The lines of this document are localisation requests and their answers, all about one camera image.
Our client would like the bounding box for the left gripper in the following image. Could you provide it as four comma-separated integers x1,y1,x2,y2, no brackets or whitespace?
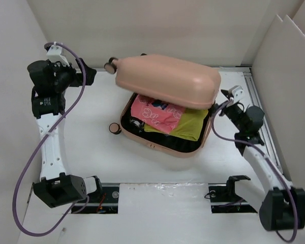
47,58,96,93

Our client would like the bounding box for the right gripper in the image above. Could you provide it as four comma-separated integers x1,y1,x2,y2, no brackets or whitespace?
204,99,246,132

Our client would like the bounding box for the lime green cloth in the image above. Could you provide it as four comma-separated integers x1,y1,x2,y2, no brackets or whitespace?
144,108,208,142

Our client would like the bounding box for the pink suitcase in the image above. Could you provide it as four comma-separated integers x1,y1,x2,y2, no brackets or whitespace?
104,54,221,158

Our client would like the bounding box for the pink tissue pack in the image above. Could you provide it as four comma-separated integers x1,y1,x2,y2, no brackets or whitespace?
131,95,186,134

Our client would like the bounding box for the black white patterned garment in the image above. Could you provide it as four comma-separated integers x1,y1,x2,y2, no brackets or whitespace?
129,116,145,133

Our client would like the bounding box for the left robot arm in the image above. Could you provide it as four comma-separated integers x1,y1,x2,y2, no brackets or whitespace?
27,58,103,208

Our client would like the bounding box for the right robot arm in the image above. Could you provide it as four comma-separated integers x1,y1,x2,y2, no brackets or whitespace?
217,86,305,232

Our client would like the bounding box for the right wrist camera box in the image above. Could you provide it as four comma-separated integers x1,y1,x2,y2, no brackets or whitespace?
229,85,245,104

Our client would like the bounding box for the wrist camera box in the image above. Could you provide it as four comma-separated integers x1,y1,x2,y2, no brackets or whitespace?
229,85,245,104
44,42,69,67

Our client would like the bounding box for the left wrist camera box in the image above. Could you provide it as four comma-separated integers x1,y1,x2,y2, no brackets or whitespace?
44,42,69,67

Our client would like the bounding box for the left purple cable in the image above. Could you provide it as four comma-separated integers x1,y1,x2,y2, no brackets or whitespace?
11,42,90,237

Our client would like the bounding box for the purple cable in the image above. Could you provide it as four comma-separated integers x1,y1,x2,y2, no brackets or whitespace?
210,100,299,242
11,42,90,237

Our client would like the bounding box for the aluminium rail frame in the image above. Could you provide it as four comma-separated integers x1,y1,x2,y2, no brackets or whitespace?
243,66,284,173

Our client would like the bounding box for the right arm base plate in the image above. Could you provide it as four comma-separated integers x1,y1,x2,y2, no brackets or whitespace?
204,184,257,214

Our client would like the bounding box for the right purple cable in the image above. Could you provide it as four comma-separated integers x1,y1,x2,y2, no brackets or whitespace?
210,100,299,242

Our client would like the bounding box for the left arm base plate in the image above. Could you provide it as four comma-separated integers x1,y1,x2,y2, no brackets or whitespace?
71,183,120,215

